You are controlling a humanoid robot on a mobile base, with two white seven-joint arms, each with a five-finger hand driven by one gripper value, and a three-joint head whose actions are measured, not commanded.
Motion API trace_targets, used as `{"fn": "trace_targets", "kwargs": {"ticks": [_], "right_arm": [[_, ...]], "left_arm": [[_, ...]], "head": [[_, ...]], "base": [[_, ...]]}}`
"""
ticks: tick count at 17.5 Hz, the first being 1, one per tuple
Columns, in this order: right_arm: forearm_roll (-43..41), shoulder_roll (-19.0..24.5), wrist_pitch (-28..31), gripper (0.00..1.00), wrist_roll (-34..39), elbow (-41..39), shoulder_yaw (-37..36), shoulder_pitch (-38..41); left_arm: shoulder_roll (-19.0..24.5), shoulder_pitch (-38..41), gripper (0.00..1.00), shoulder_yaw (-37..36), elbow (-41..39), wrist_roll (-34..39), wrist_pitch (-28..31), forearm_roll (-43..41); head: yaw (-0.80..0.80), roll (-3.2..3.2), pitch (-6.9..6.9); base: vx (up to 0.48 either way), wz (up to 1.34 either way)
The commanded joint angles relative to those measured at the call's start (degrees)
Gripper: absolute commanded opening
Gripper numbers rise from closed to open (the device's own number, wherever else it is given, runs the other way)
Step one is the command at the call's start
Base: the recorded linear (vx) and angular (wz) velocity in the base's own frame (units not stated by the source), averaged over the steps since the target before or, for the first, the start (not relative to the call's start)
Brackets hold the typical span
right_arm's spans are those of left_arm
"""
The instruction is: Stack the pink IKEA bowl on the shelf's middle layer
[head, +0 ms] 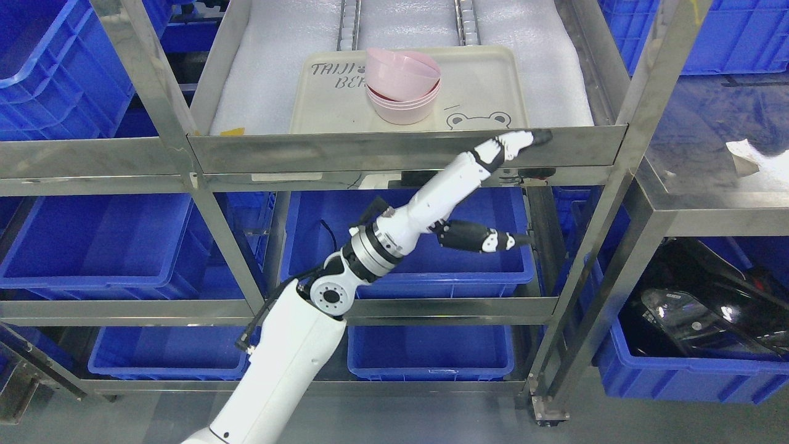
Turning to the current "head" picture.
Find blue bin left shelf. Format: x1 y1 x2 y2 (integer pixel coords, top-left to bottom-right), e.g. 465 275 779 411
1 194 244 300

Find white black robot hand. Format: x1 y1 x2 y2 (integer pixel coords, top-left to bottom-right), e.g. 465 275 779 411
375 129 552 257

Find beige tray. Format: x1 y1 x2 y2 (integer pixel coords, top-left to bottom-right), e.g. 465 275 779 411
290 46 528 134

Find blue bin with helmet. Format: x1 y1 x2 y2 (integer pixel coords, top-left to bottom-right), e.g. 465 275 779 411
592 236 787 405

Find pink bowl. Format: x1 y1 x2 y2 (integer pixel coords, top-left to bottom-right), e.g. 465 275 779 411
366 47 441 101

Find steel shelf rack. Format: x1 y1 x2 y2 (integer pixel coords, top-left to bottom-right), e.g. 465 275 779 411
0 0 716 426

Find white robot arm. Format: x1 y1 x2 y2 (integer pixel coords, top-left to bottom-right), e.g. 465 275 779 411
185 281 346 443

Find blue bin shelf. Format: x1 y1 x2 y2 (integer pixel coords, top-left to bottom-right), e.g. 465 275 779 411
1 194 244 300
280 187 535 300

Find blue bin middle shelf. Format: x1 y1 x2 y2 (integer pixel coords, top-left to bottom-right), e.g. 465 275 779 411
280 187 535 300

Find stacked pink bowls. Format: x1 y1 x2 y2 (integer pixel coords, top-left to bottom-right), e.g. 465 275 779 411
364 81 442 125

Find black helmet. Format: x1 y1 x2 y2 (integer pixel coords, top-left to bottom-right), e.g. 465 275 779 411
619 238 788 362

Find blue bin bottom middle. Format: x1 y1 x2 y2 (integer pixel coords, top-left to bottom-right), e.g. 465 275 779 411
347 326 515 382

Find blue bin bottom left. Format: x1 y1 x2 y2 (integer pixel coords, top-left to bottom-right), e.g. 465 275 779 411
88 326 249 381

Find steel table frame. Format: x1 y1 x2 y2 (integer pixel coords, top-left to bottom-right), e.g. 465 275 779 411
635 74 789 238

